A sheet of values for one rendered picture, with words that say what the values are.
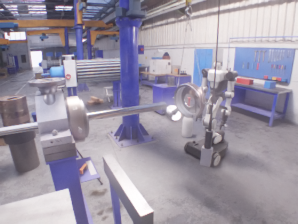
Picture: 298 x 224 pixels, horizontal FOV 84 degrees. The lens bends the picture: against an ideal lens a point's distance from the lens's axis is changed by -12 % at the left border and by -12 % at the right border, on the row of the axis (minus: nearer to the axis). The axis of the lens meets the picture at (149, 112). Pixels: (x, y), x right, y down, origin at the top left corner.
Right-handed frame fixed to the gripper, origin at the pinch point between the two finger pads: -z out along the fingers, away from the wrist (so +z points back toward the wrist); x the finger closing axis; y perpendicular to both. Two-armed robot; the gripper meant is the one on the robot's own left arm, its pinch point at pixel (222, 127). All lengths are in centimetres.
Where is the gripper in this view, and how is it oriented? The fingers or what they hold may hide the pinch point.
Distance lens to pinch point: 283.5
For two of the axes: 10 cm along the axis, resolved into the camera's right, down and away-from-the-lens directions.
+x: -7.8, -0.1, -6.3
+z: 1.6, -9.7, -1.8
